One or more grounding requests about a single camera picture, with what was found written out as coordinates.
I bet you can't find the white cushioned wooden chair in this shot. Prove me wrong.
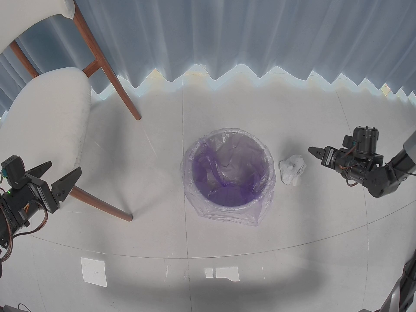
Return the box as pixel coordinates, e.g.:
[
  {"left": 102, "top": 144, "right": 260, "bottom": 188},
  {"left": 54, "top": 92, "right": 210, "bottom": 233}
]
[{"left": 0, "top": 0, "right": 142, "bottom": 222}]

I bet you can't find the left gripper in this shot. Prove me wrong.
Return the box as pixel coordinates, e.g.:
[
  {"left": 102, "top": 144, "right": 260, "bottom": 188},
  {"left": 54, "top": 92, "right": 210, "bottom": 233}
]
[{"left": 2, "top": 161, "right": 82, "bottom": 228}]

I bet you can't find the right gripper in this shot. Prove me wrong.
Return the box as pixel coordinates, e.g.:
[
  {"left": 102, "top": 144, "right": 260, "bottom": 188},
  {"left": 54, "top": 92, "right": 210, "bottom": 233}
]
[{"left": 321, "top": 146, "right": 355, "bottom": 175}]

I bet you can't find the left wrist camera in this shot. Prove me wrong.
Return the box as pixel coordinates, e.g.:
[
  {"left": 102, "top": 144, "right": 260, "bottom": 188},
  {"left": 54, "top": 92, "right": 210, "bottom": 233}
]
[{"left": 1, "top": 156, "right": 26, "bottom": 191}]

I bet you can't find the crumpled white paper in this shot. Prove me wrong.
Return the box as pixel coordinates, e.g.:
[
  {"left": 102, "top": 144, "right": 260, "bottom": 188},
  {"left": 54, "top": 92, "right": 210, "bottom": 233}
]
[{"left": 279, "top": 155, "right": 307, "bottom": 186}]

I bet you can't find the purple plastic bag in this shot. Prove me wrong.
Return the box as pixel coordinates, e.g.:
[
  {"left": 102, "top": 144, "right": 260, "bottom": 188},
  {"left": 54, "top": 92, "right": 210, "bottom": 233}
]
[{"left": 180, "top": 128, "right": 277, "bottom": 227}]

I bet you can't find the pale blue curtain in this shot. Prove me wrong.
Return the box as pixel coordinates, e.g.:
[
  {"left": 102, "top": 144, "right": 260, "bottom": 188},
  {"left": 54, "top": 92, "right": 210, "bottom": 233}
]
[{"left": 0, "top": 0, "right": 416, "bottom": 110}]

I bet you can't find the white trash bin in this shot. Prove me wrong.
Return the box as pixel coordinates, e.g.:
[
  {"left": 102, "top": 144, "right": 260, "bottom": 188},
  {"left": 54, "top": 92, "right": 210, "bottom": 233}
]
[{"left": 190, "top": 132, "right": 275, "bottom": 208}]

